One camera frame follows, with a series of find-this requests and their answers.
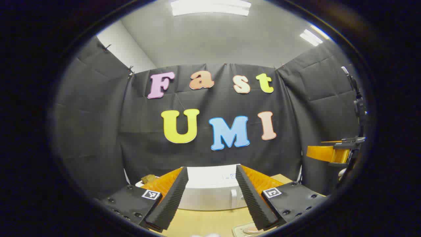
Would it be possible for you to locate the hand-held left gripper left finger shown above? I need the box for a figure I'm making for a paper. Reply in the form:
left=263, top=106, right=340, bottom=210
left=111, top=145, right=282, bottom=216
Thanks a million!
left=95, top=166, right=189, bottom=232

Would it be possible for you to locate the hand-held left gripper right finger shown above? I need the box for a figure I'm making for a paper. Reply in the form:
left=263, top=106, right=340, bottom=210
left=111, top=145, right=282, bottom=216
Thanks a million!
left=235, top=164, right=326, bottom=231

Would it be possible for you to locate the white microwave oven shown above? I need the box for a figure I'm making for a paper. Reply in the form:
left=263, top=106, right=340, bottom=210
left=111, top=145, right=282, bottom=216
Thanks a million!
left=178, top=164, right=248, bottom=211

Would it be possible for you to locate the pale green tray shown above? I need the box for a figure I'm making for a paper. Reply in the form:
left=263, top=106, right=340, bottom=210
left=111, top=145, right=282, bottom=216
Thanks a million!
left=232, top=222, right=265, bottom=237

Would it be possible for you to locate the black backdrop cloth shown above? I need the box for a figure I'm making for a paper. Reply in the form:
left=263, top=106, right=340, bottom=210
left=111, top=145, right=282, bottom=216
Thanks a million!
left=53, top=35, right=364, bottom=199

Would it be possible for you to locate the ceiling light panel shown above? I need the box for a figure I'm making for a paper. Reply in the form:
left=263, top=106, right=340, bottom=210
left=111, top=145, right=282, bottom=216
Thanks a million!
left=300, top=25, right=330, bottom=47
left=170, top=0, right=252, bottom=17

